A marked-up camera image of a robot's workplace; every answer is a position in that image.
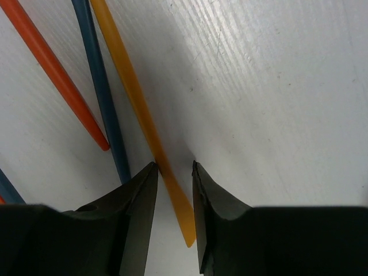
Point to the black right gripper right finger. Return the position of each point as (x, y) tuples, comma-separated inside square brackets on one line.
[(234, 238)]

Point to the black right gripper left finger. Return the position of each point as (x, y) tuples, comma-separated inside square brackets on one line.
[(109, 236)]

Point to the yellow plastic knife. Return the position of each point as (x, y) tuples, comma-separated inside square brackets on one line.
[(183, 210)]

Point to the blue chopstick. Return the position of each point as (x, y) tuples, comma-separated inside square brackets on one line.
[(8, 192)]

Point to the blue plastic knife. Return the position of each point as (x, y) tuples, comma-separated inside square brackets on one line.
[(102, 89)]

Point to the orange plastic knife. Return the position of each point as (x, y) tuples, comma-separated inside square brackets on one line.
[(53, 68)]

